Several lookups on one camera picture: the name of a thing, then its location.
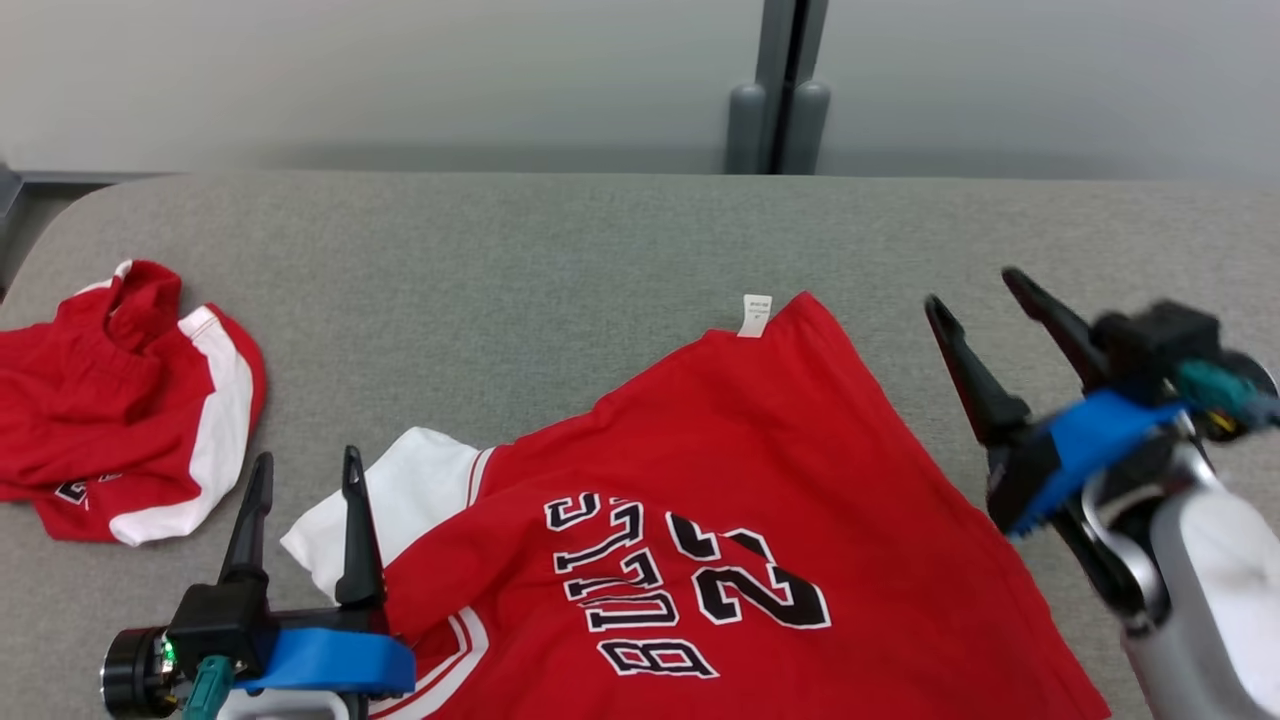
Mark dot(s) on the right gripper body black grey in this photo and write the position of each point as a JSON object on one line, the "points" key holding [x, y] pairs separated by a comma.
{"points": [[1020, 470]]}

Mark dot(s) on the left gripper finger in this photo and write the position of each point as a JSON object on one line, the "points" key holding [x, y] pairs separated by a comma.
{"points": [[357, 540], [250, 525]]}

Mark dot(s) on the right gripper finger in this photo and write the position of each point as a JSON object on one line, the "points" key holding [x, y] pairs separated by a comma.
{"points": [[1055, 320], [970, 375]]}

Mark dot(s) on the left gripper body black grey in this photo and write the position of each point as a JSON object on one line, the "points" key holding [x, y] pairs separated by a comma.
{"points": [[215, 615]]}

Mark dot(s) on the red shorts with white stripe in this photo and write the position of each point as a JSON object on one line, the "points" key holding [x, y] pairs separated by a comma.
{"points": [[110, 410]]}

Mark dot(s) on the red Bulls jersey shirt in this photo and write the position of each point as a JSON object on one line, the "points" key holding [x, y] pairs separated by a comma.
{"points": [[750, 470]]}

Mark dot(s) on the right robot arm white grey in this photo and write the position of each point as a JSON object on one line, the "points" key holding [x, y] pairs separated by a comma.
{"points": [[1215, 600]]}

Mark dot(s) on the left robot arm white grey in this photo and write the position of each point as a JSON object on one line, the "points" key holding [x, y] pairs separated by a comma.
{"points": [[285, 707]]}

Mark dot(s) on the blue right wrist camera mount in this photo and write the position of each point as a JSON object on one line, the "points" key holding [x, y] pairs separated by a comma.
{"points": [[1095, 440]]}

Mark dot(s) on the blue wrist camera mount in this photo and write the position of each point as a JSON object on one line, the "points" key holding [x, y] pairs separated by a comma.
{"points": [[1095, 440], [330, 660]]}

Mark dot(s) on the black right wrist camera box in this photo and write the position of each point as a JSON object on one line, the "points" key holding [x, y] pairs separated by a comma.
{"points": [[1155, 345]]}

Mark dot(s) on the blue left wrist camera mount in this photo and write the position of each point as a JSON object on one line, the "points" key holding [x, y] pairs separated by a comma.
{"points": [[330, 660]]}

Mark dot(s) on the grey cylindrical post foot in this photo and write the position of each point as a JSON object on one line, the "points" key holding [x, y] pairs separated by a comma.
{"points": [[746, 135], [808, 132]]}

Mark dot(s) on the grey partition post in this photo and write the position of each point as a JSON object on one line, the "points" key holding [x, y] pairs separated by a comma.
{"points": [[790, 60]]}

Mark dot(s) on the grey metal frame bar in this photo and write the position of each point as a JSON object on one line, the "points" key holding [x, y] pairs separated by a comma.
{"points": [[8, 200]]}

